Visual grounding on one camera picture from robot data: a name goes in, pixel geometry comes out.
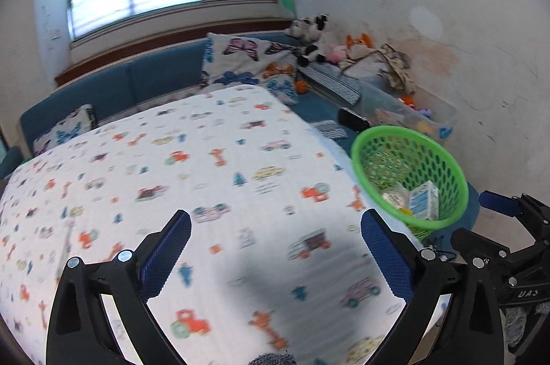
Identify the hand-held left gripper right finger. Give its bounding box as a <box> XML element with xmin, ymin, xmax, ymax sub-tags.
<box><xmin>361</xmin><ymin>209</ymin><xmax>507</xmax><ymax>365</ymax></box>

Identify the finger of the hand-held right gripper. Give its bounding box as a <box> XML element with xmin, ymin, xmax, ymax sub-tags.
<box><xmin>479</xmin><ymin>190</ymin><xmax>550</xmax><ymax>235</ymax></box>
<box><xmin>450</xmin><ymin>228</ymin><xmax>510</xmax><ymax>267</ymax></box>

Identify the person's right hand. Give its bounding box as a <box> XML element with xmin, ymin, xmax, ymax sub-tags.
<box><xmin>502</xmin><ymin>305</ymin><xmax>529</xmax><ymax>347</ymax></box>

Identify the orange fox plush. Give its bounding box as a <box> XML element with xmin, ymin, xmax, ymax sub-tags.
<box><xmin>346</xmin><ymin>32</ymin><xmax>372</xmax><ymax>58</ymax></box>

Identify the berry yogurt cup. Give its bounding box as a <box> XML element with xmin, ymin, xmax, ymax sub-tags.
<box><xmin>380</xmin><ymin>185</ymin><xmax>409</xmax><ymax>211</ymax></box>

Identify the beige crumpled cloth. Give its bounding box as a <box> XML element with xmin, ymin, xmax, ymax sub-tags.
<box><xmin>339</xmin><ymin>44</ymin><xmax>417</xmax><ymax>95</ymax></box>

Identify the blue sofa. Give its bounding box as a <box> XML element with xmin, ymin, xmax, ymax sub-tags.
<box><xmin>0</xmin><ymin>30</ymin><xmax>477</xmax><ymax>228</ymax></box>

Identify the large butterfly print pillow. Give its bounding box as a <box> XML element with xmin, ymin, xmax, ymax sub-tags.
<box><xmin>201</xmin><ymin>32</ymin><xmax>301</xmax><ymax>104</ymax></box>

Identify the grey plush toy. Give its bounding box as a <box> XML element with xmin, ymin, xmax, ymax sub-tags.
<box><xmin>289</xmin><ymin>18</ymin><xmax>314</xmax><ymax>39</ymax></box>

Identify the clear plastic storage bin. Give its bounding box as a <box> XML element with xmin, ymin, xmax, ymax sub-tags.
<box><xmin>359</xmin><ymin>84</ymin><xmax>457</xmax><ymax>142</ymax></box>

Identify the vehicle print white tablecloth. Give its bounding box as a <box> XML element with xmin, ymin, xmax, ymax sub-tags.
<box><xmin>0</xmin><ymin>85</ymin><xmax>426</xmax><ymax>365</ymax></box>

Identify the black white cow plush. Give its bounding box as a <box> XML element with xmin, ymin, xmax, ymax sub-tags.
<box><xmin>298</xmin><ymin>15</ymin><xmax>331</xmax><ymax>67</ymax></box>

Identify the small patterned cloth mat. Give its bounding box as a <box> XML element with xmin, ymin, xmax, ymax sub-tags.
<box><xmin>311</xmin><ymin>120</ymin><xmax>350</xmax><ymax>140</ymax></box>

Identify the black white patterned mat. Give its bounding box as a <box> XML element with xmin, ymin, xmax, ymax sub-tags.
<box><xmin>298</xmin><ymin>63</ymin><xmax>362</xmax><ymax>104</ymax></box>

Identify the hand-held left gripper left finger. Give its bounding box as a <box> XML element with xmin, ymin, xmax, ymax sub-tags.
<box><xmin>45</xmin><ymin>209</ymin><xmax>193</xmax><ymax>365</ymax></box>

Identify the green plastic basket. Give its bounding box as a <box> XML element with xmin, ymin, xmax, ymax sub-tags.
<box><xmin>350</xmin><ymin>125</ymin><xmax>469</xmax><ymax>241</ymax></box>

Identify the small butterfly print pillow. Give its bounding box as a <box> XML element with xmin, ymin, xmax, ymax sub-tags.
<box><xmin>32</xmin><ymin>104</ymin><xmax>97</xmax><ymax>155</ymax></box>

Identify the white milk carton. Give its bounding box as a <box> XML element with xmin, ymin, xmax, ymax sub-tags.
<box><xmin>406</xmin><ymin>181</ymin><xmax>440</xmax><ymax>220</ymax></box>

